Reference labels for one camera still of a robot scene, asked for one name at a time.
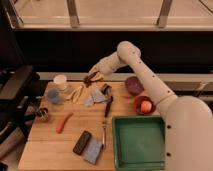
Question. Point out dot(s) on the peeled banana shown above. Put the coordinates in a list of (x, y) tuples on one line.
[(75, 94)]

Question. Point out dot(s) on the black rectangular block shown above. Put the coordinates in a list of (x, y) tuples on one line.
[(82, 142)]

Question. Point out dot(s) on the blue plastic cup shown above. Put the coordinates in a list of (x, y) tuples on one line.
[(53, 96)]

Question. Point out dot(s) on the orange fruit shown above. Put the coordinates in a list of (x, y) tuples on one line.
[(146, 106)]

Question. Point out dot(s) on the small black clip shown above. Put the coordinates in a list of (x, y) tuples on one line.
[(106, 89)]

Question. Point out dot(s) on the black handled fork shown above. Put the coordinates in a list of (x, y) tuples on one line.
[(104, 123)]

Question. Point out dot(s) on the blue sponge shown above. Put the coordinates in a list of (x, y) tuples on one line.
[(93, 151)]

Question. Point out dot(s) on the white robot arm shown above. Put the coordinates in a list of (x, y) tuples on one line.
[(189, 120)]

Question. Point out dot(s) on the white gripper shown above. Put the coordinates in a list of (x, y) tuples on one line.
[(106, 66)]

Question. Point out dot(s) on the crumpled blue cloth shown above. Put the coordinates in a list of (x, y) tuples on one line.
[(96, 96)]

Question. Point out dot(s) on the wooden cutting board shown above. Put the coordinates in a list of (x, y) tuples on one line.
[(47, 150)]

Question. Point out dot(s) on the dark red grape bunch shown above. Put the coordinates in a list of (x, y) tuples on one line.
[(87, 80)]

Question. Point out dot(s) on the red bowl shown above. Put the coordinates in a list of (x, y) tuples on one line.
[(137, 105)]

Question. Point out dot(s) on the purple bowl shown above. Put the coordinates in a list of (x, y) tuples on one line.
[(133, 85)]

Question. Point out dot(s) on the black stand left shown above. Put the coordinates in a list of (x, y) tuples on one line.
[(18, 90)]

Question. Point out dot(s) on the white paper cup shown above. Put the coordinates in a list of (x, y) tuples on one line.
[(60, 81)]

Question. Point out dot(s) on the green plastic tray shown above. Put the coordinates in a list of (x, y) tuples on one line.
[(138, 143)]

